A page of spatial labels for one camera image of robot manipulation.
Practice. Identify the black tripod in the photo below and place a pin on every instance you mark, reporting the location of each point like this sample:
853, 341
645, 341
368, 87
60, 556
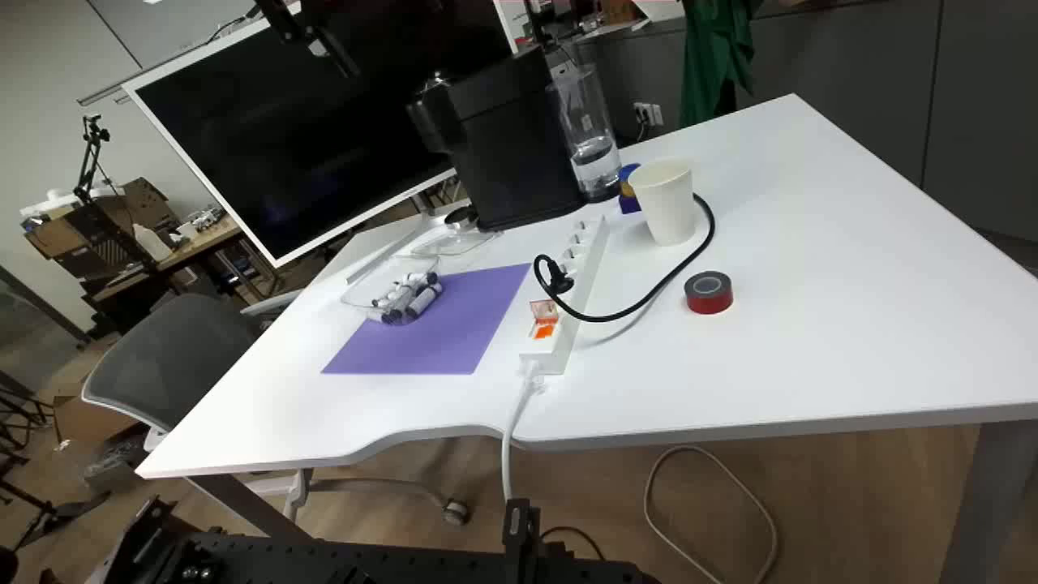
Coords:
92, 150

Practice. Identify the white power strip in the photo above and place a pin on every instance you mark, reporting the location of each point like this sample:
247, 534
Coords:
561, 310

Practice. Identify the small blue object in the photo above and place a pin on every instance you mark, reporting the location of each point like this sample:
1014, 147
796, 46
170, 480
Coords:
628, 189

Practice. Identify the grey table leg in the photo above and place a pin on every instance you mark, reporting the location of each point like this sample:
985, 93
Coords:
990, 507

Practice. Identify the red tape roll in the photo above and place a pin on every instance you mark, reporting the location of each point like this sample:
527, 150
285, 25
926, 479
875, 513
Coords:
710, 292

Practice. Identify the clear plastic box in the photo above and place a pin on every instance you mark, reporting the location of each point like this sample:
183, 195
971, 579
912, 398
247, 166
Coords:
368, 288

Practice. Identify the small bottle with dark cap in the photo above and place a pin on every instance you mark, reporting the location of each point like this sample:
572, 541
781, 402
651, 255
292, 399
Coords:
386, 306
408, 295
424, 286

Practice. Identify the clear water tank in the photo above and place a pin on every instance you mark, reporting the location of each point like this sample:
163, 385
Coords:
593, 131

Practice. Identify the purple mat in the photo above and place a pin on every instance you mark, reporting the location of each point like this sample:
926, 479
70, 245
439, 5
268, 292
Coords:
433, 328

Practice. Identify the white paper cup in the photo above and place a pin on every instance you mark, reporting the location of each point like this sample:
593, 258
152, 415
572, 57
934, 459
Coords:
667, 201

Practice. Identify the black metal rig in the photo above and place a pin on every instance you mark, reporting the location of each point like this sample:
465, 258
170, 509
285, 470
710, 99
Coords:
325, 562

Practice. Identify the cluttered wooden desk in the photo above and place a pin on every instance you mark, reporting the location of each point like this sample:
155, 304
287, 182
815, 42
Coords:
132, 231

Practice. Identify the white wall socket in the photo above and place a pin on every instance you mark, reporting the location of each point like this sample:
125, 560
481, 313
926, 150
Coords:
646, 115

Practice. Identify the grey office chair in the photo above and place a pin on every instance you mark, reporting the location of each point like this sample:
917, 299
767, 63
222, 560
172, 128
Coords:
163, 358

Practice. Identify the black coffee machine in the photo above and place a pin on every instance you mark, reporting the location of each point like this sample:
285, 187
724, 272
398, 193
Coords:
507, 140

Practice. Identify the green hanging cloth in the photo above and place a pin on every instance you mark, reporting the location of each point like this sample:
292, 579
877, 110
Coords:
715, 53

